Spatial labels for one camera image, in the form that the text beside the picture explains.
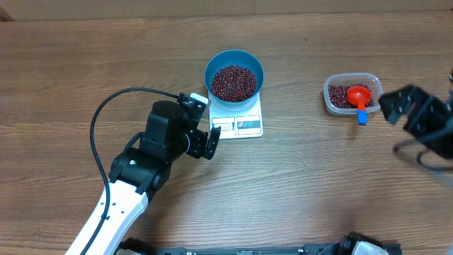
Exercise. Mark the white digital kitchen scale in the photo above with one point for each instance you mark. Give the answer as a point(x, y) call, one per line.
point(237, 120)

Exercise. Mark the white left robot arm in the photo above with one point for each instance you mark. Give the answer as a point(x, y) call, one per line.
point(142, 168)

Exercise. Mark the clear plastic bean container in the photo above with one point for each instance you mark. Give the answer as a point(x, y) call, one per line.
point(350, 79)

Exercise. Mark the red beans in container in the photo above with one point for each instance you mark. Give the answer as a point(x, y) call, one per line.
point(338, 96)

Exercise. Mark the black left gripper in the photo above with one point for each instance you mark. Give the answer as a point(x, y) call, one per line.
point(196, 149)

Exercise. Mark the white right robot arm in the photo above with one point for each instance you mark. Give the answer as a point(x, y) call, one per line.
point(442, 146)

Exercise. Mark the red beans in bowl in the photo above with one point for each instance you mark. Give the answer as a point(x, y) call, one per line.
point(234, 84)

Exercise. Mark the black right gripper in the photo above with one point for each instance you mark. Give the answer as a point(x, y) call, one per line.
point(427, 111)

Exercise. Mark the blue metal bowl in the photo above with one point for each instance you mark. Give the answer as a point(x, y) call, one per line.
point(234, 57)

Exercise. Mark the red scoop with blue handle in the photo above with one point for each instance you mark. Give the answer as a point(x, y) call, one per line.
point(359, 96)

